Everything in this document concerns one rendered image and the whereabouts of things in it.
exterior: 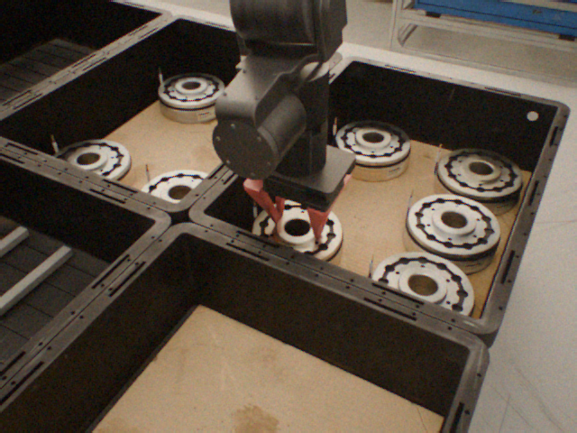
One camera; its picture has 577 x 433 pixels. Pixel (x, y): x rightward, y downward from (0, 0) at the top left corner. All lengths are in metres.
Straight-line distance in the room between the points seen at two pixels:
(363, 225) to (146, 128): 0.37
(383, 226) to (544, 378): 0.26
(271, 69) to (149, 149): 0.41
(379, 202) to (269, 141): 0.32
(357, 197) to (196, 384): 0.32
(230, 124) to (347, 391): 0.27
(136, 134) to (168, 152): 0.07
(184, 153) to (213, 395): 0.38
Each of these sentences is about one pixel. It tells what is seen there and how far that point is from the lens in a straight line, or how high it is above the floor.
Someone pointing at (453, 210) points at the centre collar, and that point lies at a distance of 0.67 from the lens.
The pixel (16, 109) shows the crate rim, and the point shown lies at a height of 0.93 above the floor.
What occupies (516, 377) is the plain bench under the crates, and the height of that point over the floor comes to 0.70.
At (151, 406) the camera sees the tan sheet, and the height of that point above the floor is 0.83.
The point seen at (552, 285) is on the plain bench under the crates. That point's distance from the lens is 0.87.
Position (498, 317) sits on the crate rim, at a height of 0.93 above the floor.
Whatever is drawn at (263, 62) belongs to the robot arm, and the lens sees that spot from 0.46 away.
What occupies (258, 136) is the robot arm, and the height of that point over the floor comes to 1.06.
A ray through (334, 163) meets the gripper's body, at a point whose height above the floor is 0.96.
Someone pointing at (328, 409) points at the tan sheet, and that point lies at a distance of 0.53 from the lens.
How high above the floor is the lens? 1.29
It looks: 42 degrees down
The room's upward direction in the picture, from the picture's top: straight up
